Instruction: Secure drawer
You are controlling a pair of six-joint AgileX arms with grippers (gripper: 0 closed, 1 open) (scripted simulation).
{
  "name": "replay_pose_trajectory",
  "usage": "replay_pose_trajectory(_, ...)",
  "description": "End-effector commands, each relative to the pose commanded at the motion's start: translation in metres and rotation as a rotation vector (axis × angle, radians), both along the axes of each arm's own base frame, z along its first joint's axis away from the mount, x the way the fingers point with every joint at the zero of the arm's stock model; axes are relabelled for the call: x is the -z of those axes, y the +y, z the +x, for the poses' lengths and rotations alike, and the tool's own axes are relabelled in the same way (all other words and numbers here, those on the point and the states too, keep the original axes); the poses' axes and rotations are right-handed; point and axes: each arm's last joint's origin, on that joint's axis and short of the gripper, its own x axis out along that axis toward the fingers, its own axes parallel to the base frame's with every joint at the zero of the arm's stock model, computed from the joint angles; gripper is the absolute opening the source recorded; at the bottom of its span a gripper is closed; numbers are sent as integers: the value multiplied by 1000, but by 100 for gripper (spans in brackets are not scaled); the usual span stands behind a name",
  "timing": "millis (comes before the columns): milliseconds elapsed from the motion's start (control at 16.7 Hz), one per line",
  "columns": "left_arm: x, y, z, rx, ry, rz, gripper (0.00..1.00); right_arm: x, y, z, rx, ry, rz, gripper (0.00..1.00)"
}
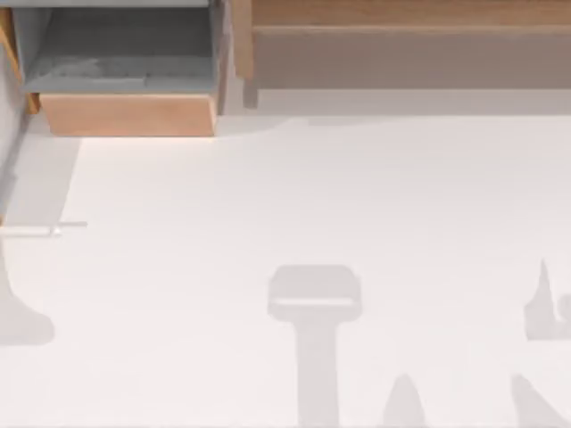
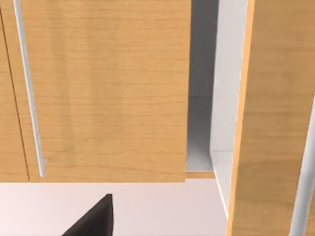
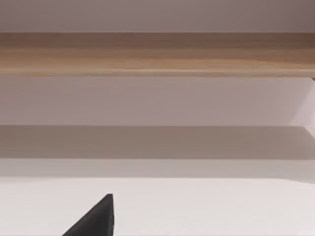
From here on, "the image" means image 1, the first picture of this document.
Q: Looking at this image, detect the pale wooden drawer front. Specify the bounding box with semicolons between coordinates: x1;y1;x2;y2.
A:
38;92;219;138

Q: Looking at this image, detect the wooden open shelf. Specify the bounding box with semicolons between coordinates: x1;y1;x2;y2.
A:
229;0;571;110

